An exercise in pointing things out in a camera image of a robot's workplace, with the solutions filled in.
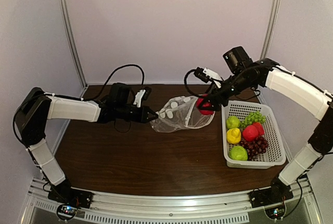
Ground green fake grapes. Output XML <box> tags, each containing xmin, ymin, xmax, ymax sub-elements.
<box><xmin>240</xmin><ymin>111</ymin><xmax>266</xmax><ymax>128</ymax></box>

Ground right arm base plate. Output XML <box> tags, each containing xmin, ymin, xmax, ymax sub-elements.
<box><xmin>248</xmin><ymin>186</ymin><xmax>293</xmax><ymax>208</ymax></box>

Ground left aluminium frame post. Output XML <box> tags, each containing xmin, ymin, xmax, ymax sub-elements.
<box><xmin>59</xmin><ymin>0</ymin><xmax>87</xmax><ymax>88</ymax></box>

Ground pink fake peach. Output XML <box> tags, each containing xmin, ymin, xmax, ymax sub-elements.
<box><xmin>242</xmin><ymin>125</ymin><xmax>259</xmax><ymax>142</ymax></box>

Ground aluminium front rail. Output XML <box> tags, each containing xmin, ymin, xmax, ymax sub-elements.
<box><xmin>18</xmin><ymin>178</ymin><xmax>323</xmax><ymax>223</ymax></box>

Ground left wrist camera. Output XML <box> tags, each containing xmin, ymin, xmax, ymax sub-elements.
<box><xmin>133</xmin><ymin>86</ymin><xmax>151</xmax><ymax>108</ymax></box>

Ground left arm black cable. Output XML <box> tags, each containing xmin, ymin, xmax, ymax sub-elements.
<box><xmin>12</xmin><ymin>64</ymin><xmax>145</xmax><ymax>141</ymax></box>

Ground red fake apple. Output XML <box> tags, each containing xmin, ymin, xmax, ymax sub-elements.
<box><xmin>252</xmin><ymin>122</ymin><xmax>265</xmax><ymax>136</ymax></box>

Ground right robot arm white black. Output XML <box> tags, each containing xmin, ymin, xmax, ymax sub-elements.
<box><xmin>194</xmin><ymin>46</ymin><xmax>332</xmax><ymax>201</ymax></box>

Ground right aluminium frame post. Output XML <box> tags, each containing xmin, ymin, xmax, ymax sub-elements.
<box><xmin>260</xmin><ymin>0</ymin><xmax>281</xmax><ymax>59</ymax></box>

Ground white perforated plastic basket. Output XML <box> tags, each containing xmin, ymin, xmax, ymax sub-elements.
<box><xmin>222</xmin><ymin>101</ymin><xmax>286</xmax><ymax>169</ymax></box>

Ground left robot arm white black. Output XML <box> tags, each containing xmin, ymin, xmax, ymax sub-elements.
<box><xmin>12</xmin><ymin>83</ymin><xmax>158</xmax><ymax>198</ymax></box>

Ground purple fake grapes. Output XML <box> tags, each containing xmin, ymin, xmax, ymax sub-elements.
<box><xmin>239</xmin><ymin>136</ymin><xmax>268</xmax><ymax>160</ymax></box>

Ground clear zip top bag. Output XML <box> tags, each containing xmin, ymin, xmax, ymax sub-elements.
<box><xmin>150</xmin><ymin>96</ymin><xmax>215</xmax><ymax>133</ymax></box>

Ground aluminium frame post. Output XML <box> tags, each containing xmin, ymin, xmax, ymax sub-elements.
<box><xmin>59</xmin><ymin>0</ymin><xmax>87</xmax><ymax>88</ymax></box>
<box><xmin>260</xmin><ymin>0</ymin><xmax>281</xmax><ymax>59</ymax></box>

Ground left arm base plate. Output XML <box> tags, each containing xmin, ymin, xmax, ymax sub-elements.
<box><xmin>47</xmin><ymin>188</ymin><xmax>93</xmax><ymax>208</ymax></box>

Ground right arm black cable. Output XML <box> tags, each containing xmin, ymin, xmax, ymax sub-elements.
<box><xmin>184</xmin><ymin>68</ymin><xmax>206</xmax><ymax>98</ymax></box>

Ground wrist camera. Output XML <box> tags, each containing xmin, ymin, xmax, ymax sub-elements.
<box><xmin>194</xmin><ymin>67</ymin><xmax>223</xmax><ymax>83</ymax></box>
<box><xmin>133</xmin><ymin>86</ymin><xmax>151</xmax><ymax>108</ymax></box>

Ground green fake apple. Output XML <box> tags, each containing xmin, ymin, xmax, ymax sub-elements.
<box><xmin>226</xmin><ymin>116</ymin><xmax>240</xmax><ymax>129</ymax></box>
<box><xmin>229</xmin><ymin>146</ymin><xmax>248</xmax><ymax>161</ymax></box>

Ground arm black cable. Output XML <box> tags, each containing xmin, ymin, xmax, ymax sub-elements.
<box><xmin>12</xmin><ymin>64</ymin><xmax>145</xmax><ymax>141</ymax></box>
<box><xmin>184</xmin><ymin>68</ymin><xmax>206</xmax><ymax>98</ymax></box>

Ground yellow fake lemon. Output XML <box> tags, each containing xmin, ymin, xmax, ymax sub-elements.
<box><xmin>226</xmin><ymin>128</ymin><xmax>241</xmax><ymax>145</ymax></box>

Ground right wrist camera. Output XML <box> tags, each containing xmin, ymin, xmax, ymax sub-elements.
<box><xmin>194</xmin><ymin>67</ymin><xmax>223</xmax><ymax>83</ymax></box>

